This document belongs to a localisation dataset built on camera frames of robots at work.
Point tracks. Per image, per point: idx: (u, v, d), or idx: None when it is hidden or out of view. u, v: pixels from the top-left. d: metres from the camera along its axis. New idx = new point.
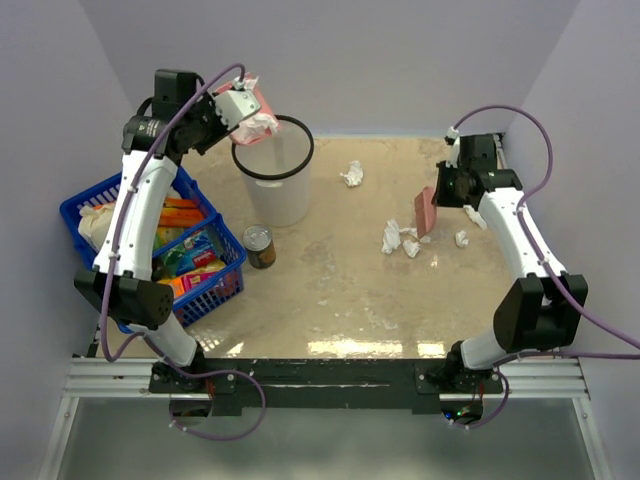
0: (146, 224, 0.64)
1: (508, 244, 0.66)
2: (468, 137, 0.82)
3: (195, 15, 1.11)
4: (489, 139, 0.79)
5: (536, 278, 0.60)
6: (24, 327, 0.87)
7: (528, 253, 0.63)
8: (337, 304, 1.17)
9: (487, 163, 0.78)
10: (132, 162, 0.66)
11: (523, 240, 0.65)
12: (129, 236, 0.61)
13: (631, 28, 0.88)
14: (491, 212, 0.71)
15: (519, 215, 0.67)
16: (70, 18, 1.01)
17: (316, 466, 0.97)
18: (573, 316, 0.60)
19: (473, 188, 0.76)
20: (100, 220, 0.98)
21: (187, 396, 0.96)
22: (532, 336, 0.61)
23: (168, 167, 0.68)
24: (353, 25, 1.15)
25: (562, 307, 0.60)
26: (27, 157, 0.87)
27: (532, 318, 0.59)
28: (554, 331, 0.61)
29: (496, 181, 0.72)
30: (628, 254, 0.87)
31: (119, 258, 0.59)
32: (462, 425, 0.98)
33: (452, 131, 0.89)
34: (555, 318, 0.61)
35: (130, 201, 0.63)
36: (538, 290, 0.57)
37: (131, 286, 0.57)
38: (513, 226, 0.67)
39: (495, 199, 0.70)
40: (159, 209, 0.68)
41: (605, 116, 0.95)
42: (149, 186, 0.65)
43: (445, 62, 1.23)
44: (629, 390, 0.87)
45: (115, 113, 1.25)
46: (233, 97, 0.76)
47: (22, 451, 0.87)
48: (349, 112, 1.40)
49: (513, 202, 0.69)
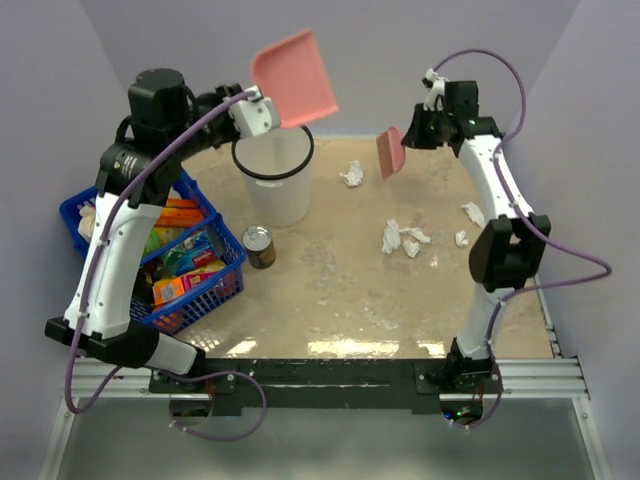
0: (120, 277, 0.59)
1: (484, 191, 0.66)
2: (449, 83, 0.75)
3: (195, 15, 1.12)
4: (472, 85, 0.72)
5: (505, 218, 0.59)
6: (24, 326, 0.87)
7: (501, 197, 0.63)
8: (337, 304, 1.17)
9: (470, 108, 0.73)
10: (105, 205, 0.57)
11: (496, 184, 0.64)
12: (99, 295, 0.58)
13: (628, 30, 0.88)
14: (469, 158, 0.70)
15: (495, 161, 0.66)
16: (70, 18, 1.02)
17: (315, 466, 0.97)
18: (537, 251, 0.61)
19: (454, 136, 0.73)
20: (100, 220, 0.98)
21: (187, 396, 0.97)
22: (500, 272, 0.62)
23: (148, 212, 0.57)
24: (354, 26, 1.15)
25: (528, 244, 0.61)
26: (29, 156, 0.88)
27: (501, 254, 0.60)
28: (521, 268, 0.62)
29: (476, 129, 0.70)
30: (626, 254, 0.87)
31: (88, 316, 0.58)
32: (462, 426, 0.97)
33: (430, 73, 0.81)
34: (522, 255, 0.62)
35: (102, 255, 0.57)
36: (505, 231, 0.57)
37: (101, 354, 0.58)
38: (489, 172, 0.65)
39: (474, 146, 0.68)
40: (140, 251, 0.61)
41: (604, 113, 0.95)
42: (121, 238, 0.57)
43: (444, 62, 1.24)
44: (627, 390, 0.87)
45: (115, 113, 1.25)
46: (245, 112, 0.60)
47: (23, 450, 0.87)
48: (349, 112, 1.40)
49: (490, 149, 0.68)
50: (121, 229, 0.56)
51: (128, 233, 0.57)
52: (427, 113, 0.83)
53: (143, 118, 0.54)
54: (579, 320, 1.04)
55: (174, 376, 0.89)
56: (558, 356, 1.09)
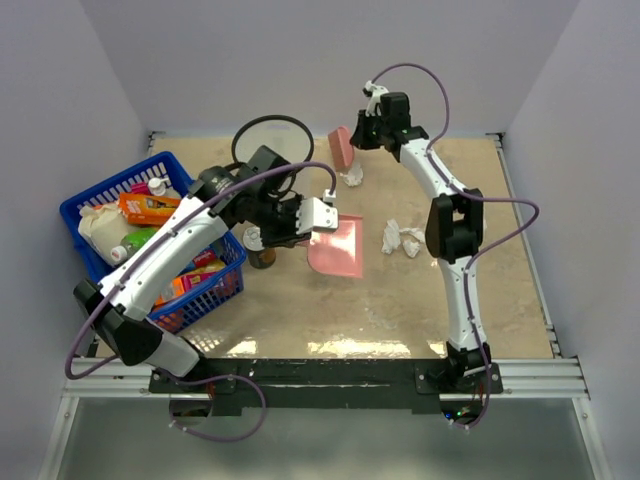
0: (167, 268, 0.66)
1: (426, 180, 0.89)
2: (385, 97, 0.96)
3: (195, 15, 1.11)
4: (403, 99, 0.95)
5: (446, 195, 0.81)
6: (24, 326, 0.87)
7: (438, 181, 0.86)
8: (337, 304, 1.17)
9: (402, 119, 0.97)
10: (187, 208, 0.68)
11: (433, 173, 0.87)
12: (143, 273, 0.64)
13: (628, 29, 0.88)
14: (409, 159, 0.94)
15: (428, 156, 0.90)
16: (70, 17, 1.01)
17: (315, 466, 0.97)
18: (478, 219, 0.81)
19: (392, 145, 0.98)
20: (100, 220, 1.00)
21: (187, 396, 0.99)
22: (454, 241, 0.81)
23: (217, 227, 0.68)
24: (354, 26, 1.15)
25: (470, 215, 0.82)
26: (29, 156, 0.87)
27: (450, 226, 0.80)
28: (469, 235, 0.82)
29: (410, 137, 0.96)
30: (625, 253, 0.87)
31: (122, 288, 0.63)
32: (462, 426, 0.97)
33: (368, 84, 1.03)
34: (467, 226, 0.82)
35: (163, 243, 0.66)
36: (449, 204, 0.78)
37: (113, 324, 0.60)
38: (426, 163, 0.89)
39: (411, 147, 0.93)
40: (191, 258, 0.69)
41: (604, 112, 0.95)
42: (187, 235, 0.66)
43: (444, 61, 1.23)
44: (628, 391, 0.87)
45: (115, 113, 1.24)
46: (315, 207, 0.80)
47: (23, 450, 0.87)
48: (349, 112, 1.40)
49: (423, 148, 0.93)
50: (191, 229, 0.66)
51: (196, 234, 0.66)
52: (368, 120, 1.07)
53: (254, 167, 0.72)
54: (580, 319, 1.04)
55: (172, 377, 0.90)
56: (558, 357, 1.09)
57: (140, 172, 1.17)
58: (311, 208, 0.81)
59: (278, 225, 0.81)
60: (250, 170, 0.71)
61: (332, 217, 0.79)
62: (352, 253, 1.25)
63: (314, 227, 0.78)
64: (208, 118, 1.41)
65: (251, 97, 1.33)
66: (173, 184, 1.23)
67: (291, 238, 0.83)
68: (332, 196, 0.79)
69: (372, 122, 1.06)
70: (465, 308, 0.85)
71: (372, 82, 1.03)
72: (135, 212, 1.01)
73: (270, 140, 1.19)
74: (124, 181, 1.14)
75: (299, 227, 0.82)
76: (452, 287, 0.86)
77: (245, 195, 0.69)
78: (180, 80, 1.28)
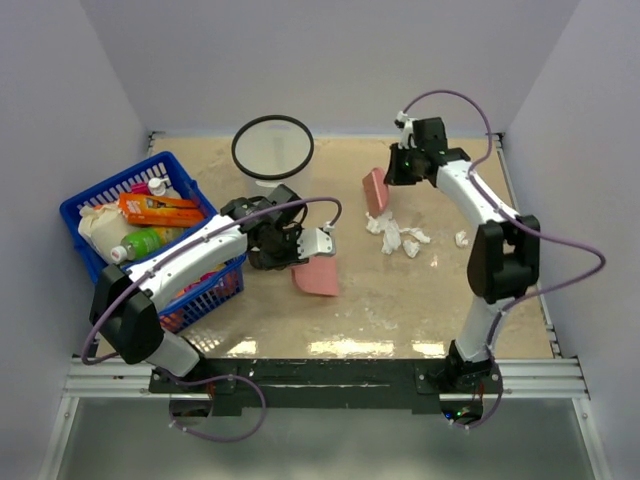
0: (194, 269, 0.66)
1: (468, 205, 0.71)
2: (419, 121, 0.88)
3: (194, 15, 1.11)
4: (438, 121, 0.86)
5: (495, 222, 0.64)
6: (24, 326, 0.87)
7: (484, 206, 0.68)
8: (337, 304, 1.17)
9: (438, 142, 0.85)
10: (219, 220, 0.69)
11: (478, 197, 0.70)
12: (174, 267, 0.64)
13: (627, 29, 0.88)
14: (447, 183, 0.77)
15: (471, 178, 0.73)
16: (70, 18, 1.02)
17: (315, 466, 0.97)
18: (534, 252, 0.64)
19: (428, 169, 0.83)
20: (100, 220, 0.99)
21: (187, 396, 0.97)
22: (504, 278, 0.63)
23: (239, 243, 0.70)
24: (354, 26, 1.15)
25: (523, 248, 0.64)
26: (30, 156, 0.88)
27: (499, 260, 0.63)
28: (521, 270, 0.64)
29: (449, 159, 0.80)
30: (625, 253, 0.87)
31: (151, 277, 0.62)
32: (462, 426, 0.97)
33: (401, 115, 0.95)
34: (519, 260, 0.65)
35: (196, 244, 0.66)
36: (500, 233, 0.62)
37: (140, 307, 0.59)
38: (469, 187, 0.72)
39: (449, 170, 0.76)
40: (211, 265, 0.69)
41: (604, 112, 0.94)
42: (218, 244, 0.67)
43: (443, 60, 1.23)
44: (627, 391, 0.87)
45: (115, 113, 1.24)
46: (316, 236, 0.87)
47: (23, 450, 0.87)
48: (349, 112, 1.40)
49: (464, 170, 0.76)
50: (222, 239, 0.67)
51: (225, 244, 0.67)
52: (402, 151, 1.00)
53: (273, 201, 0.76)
54: (579, 319, 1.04)
55: (172, 376, 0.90)
56: (558, 357, 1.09)
57: (140, 172, 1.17)
58: (313, 235, 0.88)
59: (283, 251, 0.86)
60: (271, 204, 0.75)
61: (330, 243, 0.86)
62: (329, 269, 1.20)
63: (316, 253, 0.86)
64: (208, 118, 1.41)
65: (251, 97, 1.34)
66: (173, 184, 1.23)
67: (291, 262, 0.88)
68: (331, 227, 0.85)
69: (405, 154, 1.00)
70: (485, 334, 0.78)
71: (405, 112, 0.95)
72: (135, 212, 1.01)
73: (271, 141, 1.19)
74: (124, 181, 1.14)
75: (301, 252, 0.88)
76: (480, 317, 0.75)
77: (265, 224, 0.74)
78: (180, 81, 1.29)
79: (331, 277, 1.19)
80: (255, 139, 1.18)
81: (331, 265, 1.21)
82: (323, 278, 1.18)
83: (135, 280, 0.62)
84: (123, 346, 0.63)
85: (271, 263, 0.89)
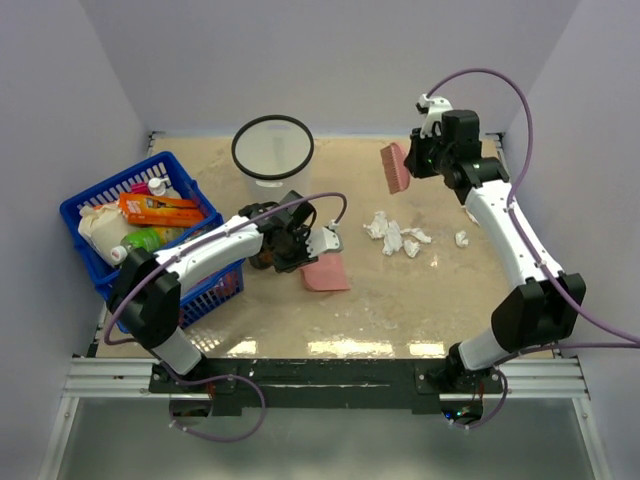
0: (215, 260, 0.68)
1: (503, 246, 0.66)
2: (450, 118, 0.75)
3: (194, 15, 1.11)
4: (473, 119, 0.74)
5: (535, 281, 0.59)
6: (24, 326, 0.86)
7: (524, 255, 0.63)
8: (337, 304, 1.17)
9: (473, 147, 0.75)
10: (237, 219, 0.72)
11: (518, 241, 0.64)
12: (199, 254, 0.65)
13: (628, 30, 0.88)
14: (482, 211, 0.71)
15: (509, 212, 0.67)
16: (70, 18, 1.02)
17: (315, 466, 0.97)
18: (572, 314, 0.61)
19: (458, 182, 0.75)
20: (100, 220, 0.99)
21: (187, 396, 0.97)
22: (533, 335, 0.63)
23: (254, 243, 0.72)
24: (354, 26, 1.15)
25: (559, 308, 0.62)
26: (30, 156, 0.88)
27: (533, 322, 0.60)
28: (553, 328, 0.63)
29: (482, 175, 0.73)
30: (625, 253, 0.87)
31: (177, 261, 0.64)
32: (462, 426, 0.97)
33: (423, 99, 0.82)
34: (553, 317, 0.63)
35: (217, 237, 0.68)
36: (540, 297, 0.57)
37: (167, 286, 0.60)
38: (507, 225, 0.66)
39: (485, 197, 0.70)
40: (227, 260, 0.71)
41: (605, 112, 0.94)
42: (237, 240, 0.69)
43: (443, 61, 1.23)
44: (628, 391, 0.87)
45: (115, 113, 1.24)
46: (323, 234, 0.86)
47: (23, 450, 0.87)
48: (348, 112, 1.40)
49: (502, 199, 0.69)
50: (241, 236, 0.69)
51: (244, 241, 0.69)
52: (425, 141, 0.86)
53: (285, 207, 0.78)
54: (579, 320, 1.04)
55: (171, 373, 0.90)
56: (558, 356, 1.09)
57: (140, 172, 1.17)
58: (320, 233, 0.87)
59: (296, 253, 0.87)
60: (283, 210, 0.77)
61: (336, 238, 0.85)
62: (336, 266, 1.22)
63: (324, 251, 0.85)
64: (208, 118, 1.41)
65: (251, 97, 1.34)
66: (173, 184, 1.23)
67: (302, 261, 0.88)
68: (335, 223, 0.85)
69: (428, 144, 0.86)
70: (499, 358, 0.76)
71: (428, 96, 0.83)
72: (135, 212, 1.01)
73: (271, 140, 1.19)
74: (124, 181, 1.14)
75: (311, 251, 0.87)
76: (491, 341, 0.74)
77: (278, 228, 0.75)
78: (180, 80, 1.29)
79: (337, 272, 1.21)
80: (256, 139, 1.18)
81: (338, 262, 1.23)
82: (331, 274, 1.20)
83: (162, 263, 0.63)
84: (143, 329, 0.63)
85: (284, 265, 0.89)
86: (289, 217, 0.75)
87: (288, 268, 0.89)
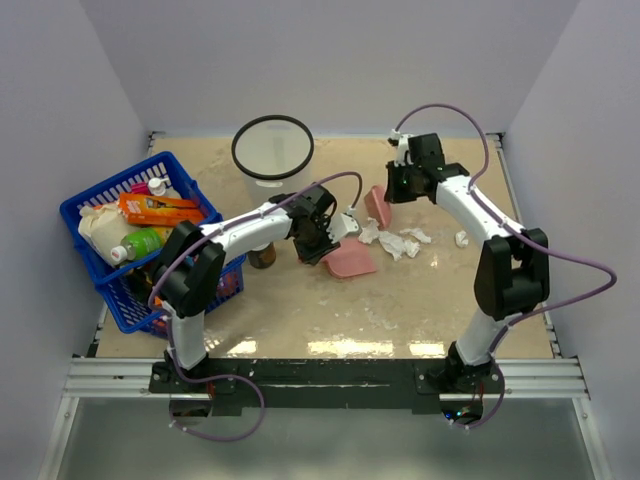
0: (251, 238, 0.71)
1: (471, 221, 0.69)
2: (413, 138, 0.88)
3: (194, 15, 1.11)
4: (434, 138, 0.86)
5: (500, 237, 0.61)
6: (24, 326, 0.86)
7: (488, 221, 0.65)
8: (337, 304, 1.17)
9: (437, 158, 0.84)
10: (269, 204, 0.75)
11: (480, 213, 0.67)
12: (239, 230, 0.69)
13: (627, 30, 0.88)
14: (448, 199, 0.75)
15: (471, 193, 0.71)
16: (70, 19, 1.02)
17: (315, 466, 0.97)
18: (542, 266, 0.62)
19: (427, 185, 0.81)
20: (100, 220, 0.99)
21: (187, 396, 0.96)
22: (513, 295, 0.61)
23: (283, 229, 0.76)
24: (354, 27, 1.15)
25: (531, 263, 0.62)
26: (30, 156, 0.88)
27: (509, 276, 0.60)
28: (531, 286, 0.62)
29: (447, 174, 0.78)
30: (625, 254, 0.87)
31: (221, 234, 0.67)
32: (462, 425, 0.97)
33: (393, 133, 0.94)
34: (529, 275, 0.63)
35: (252, 218, 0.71)
36: (507, 248, 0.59)
37: (212, 255, 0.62)
38: (470, 203, 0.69)
39: (449, 186, 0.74)
40: (258, 242, 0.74)
41: (604, 112, 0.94)
42: (271, 222, 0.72)
43: (443, 61, 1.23)
44: (628, 391, 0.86)
45: (115, 113, 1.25)
46: (342, 218, 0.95)
47: (23, 450, 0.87)
48: (348, 112, 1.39)
49: (464, 186, 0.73)
50: (273, 218, 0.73)
51: (277, 224, 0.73)
52: (399, 170, 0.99)
53: (308, 197, 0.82)
54: (578, 320, 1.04)
55: (177, 372, 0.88)
56: (558, 357, 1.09)
57: (140, 172, 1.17)
58: (340, 220, 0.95)
59: (319, 241, 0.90)
60: (307, 198, 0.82)
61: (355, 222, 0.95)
62: (360, 252, 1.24)
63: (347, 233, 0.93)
64: (208, 118, 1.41)
65: (251, 97, 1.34)
66: (173, 184, 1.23)
67: (326, 248, 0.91)
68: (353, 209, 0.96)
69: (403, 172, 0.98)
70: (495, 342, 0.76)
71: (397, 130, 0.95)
72: (135, 212, 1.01)
73: (270, 140, 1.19)
74: (124, 181, 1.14)
75: (333, 237, 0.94)
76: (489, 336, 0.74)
77: (305, 216, 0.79)
78: (180, 81, 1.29)
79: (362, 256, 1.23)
80: (255, 139, 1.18)
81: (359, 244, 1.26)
82: (354, 260, 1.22)
83: (206, 235, 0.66)
84: (183, 299, 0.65)
85: (308, 255, 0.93)
86: (312, 207, 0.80)
87: (313, 259, 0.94)
